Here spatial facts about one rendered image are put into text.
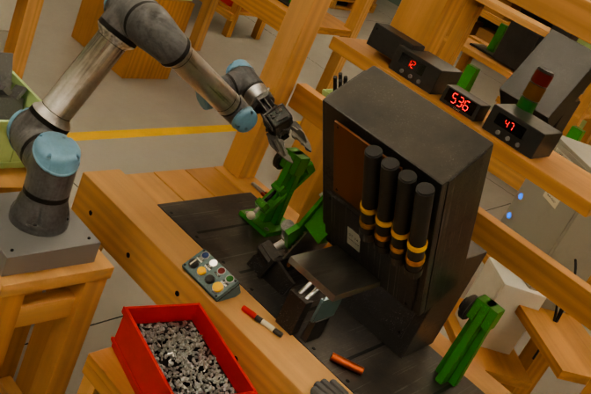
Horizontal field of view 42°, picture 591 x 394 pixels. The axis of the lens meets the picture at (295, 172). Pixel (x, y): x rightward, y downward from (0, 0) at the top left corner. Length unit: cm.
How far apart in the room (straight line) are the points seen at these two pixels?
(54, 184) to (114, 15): 45
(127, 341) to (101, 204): 60
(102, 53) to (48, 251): 52
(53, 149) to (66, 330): 53
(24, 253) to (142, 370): 42
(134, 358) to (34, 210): 46
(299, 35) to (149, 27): 77
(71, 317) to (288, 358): 61
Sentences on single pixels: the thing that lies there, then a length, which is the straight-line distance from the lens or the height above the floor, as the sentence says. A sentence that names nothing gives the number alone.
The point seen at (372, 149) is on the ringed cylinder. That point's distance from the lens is 164.
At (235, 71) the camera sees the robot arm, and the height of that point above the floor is 134.
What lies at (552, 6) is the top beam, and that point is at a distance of 217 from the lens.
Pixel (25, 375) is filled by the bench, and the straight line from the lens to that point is 286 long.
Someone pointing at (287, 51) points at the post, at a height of 138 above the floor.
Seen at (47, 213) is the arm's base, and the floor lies 97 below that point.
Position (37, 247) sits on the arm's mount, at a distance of 202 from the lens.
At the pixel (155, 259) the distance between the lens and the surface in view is 220.
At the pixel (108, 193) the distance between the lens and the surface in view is 235.
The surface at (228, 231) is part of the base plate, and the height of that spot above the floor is 90.
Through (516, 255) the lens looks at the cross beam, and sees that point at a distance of 232.
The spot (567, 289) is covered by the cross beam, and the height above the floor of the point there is 124.
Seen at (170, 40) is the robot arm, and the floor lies 147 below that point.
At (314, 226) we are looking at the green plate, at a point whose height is 113.
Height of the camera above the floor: 205
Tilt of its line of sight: 23 degrees down
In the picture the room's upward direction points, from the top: 25 degrees clockwise
